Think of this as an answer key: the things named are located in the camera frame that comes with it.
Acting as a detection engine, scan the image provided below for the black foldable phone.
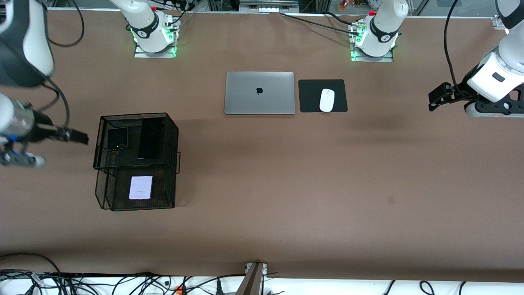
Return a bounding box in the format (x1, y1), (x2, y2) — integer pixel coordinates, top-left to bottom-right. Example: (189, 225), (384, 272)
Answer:
(106, 127), (129, 150)

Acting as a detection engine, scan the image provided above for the black slab phone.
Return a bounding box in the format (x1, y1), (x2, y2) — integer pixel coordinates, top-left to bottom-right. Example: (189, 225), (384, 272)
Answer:
(138, 118), (163, 160)

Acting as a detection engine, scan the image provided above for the lavender white card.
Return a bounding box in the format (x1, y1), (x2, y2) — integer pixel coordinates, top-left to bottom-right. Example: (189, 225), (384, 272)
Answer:
(129, 176), (154, 200)

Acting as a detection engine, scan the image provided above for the black mesh two-tier tray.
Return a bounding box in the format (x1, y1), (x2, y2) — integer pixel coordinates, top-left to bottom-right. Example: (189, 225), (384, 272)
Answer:
(93, 113), (181, 212)

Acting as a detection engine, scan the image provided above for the white computer mouse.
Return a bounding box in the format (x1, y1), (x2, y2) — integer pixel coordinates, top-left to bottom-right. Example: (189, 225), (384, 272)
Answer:
(319, 88), (336, 113)

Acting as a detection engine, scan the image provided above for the black mouse pad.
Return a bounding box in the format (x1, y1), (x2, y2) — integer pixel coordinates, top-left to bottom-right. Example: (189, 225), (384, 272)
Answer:
(298, 79), (348, 113)

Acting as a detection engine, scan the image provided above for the silver laptop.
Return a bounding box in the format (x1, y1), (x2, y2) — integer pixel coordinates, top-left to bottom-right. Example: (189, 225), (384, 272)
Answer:
(224, 71), (296, 116)

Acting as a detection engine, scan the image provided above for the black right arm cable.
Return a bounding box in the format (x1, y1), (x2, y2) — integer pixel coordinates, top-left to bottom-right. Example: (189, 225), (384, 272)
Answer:
(41, 0), (85, 132)

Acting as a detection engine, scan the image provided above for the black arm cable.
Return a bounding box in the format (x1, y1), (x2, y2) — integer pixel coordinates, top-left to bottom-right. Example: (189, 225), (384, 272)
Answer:
(443, 0), (460, 86)
(41, 0), (85, 132)

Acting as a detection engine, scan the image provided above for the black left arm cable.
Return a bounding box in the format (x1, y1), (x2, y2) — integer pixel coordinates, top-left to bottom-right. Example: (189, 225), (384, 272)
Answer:
(443, 0), (460, 86)

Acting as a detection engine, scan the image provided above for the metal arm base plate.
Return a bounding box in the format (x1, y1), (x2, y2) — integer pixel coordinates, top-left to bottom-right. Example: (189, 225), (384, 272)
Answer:
(349, 21), (395, 63)
(134, 24), (178, 59)

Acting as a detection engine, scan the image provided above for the black table cable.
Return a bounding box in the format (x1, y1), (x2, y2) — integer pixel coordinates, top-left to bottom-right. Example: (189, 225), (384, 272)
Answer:
(280, 12), (361, 35)

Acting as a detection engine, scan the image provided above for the metal table bracket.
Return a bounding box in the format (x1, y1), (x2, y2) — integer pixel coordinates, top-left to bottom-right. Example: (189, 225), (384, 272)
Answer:
(235, 262), (269, 295)

